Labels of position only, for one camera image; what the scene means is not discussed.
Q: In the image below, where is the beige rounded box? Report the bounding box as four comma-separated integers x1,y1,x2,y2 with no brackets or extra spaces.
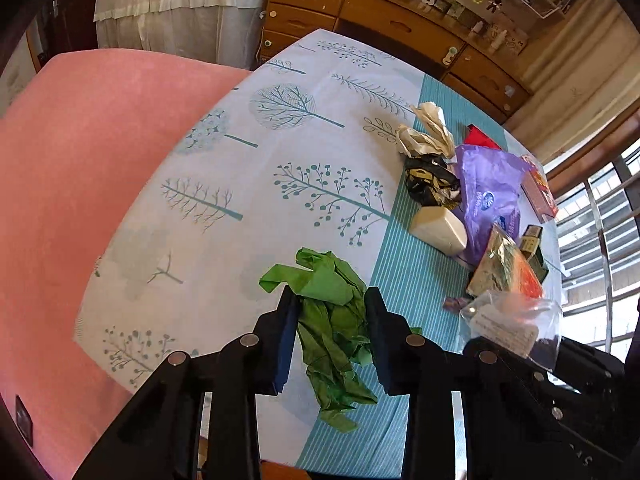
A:
409,206,469,257

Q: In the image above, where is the white lace curtain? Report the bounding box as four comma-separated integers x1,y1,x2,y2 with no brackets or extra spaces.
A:
94,0,275,69

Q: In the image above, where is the purple plastic bag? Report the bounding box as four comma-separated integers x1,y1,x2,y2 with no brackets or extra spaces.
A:
451,144,532,267

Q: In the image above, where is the green orange snack packet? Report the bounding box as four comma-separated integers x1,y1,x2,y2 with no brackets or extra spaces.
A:
466,224,544,300

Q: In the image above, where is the small dark green box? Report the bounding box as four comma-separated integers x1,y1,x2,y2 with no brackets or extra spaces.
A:
519,225,550,282

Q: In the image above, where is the clear plastic zip bag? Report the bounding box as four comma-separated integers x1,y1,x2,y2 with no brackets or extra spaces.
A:
459,289,564,368

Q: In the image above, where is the black wrapper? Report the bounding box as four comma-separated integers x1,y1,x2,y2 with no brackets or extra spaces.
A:
404,154,464,207

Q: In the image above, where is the pink cloth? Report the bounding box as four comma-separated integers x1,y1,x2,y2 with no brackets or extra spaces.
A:
0,49,252,480

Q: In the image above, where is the white crumpled tissue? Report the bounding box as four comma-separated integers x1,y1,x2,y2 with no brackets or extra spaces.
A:
396,102,457,158

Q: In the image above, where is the wooden dresser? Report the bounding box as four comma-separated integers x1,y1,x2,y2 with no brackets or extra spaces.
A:
257,0,532,126

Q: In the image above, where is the small black rectangular object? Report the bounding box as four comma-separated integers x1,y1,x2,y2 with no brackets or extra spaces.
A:
14,394,34,449

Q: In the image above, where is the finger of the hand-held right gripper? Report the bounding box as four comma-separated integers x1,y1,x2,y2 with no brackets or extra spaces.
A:
515,360,576,441
555,336,627,396

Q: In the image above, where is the red packet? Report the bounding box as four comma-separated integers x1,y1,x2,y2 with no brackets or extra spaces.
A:
462,124,502,151

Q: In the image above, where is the green plastic bag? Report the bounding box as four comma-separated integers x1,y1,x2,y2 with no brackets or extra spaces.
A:
259,247,379,433

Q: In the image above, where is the window grille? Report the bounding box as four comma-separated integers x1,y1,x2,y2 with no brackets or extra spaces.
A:
542,135,640,356

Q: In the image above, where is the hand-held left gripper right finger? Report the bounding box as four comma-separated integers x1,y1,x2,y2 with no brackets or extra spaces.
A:
364,287,551,480

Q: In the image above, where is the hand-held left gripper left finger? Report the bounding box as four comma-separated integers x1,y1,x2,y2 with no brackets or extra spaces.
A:
72,286,301,480

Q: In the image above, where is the blue striped fabric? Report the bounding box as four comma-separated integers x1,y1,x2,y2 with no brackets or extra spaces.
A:
75,29,568,480

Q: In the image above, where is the pink orange carton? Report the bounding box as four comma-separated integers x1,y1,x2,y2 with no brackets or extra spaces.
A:
519,154,559,222

